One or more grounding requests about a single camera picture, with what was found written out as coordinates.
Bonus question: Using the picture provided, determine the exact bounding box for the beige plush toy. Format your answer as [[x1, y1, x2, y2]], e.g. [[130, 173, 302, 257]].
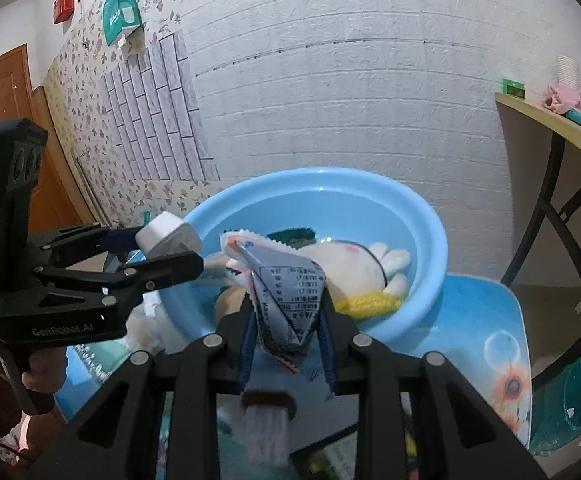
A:
[[214, 285, 251, 331]]

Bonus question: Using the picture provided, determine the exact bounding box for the wooden desk with black legs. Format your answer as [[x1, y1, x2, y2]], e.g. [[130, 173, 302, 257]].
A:
[[495, 91, 581, 396]]

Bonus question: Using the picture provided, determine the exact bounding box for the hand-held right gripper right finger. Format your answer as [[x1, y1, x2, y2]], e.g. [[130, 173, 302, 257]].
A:
[[321, 292, 546, 480]]

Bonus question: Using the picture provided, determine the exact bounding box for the blue and white packet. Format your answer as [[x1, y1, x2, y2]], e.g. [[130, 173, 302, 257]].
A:
[[63, 342, 131, 401]]

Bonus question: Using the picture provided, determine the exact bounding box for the stack of paper cups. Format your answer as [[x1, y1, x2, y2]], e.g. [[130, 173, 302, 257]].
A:
[[553, 55, 580, 92]]

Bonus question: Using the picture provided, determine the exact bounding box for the wooden door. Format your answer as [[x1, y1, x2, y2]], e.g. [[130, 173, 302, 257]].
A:
[[0, 44, 96, 241]]

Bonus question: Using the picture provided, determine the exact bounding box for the white fluffy item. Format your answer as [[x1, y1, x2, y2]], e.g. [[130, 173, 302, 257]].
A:
[[125, 300, 181, 356]]

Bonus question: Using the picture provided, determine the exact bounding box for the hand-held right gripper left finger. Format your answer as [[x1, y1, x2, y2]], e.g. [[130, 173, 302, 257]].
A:
[[40, 292, 256, 480]]

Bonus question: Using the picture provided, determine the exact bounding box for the brown-handled white brush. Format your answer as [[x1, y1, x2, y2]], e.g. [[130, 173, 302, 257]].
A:
[[240, 390, 297, 467]]

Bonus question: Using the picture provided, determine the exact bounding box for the white charger plug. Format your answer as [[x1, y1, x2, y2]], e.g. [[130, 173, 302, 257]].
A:
[[135, 211, 204, 259]]

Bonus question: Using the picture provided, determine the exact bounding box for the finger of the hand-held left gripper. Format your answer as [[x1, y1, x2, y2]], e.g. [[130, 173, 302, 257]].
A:
[[25, 224, 146, 268], [30, 251, 205, 311]]

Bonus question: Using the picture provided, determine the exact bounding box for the green and white hanging bag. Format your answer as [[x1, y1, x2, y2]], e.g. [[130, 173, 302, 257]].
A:
[[101, 0, 144, 47]]

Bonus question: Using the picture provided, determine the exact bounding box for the white rabbit plush yellow scarf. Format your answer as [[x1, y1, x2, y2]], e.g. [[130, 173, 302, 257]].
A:
[[295, 240, 412, 321]]

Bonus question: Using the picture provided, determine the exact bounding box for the dark green packet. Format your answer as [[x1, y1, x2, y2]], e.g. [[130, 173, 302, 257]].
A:
[[266, 227, 317, 251]]

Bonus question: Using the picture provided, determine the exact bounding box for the teal plastic basin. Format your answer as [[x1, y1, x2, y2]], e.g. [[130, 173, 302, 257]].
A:
[[529, 357, 581, 456]]

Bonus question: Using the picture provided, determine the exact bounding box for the pink cloth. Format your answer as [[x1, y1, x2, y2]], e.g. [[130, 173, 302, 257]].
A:
[[543, 84, 581, 120]]

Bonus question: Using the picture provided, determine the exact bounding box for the person's left hand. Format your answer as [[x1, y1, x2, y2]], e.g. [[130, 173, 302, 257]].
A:
[[20, 342, 68, 411]]

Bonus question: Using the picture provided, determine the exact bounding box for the silver printed snack packet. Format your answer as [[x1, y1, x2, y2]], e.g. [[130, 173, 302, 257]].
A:
[[220, 229, 327, 376]]

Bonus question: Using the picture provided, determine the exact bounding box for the blue plastic basin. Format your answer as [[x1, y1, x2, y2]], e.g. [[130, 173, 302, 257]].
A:
[[158, 167, 449, 346]]

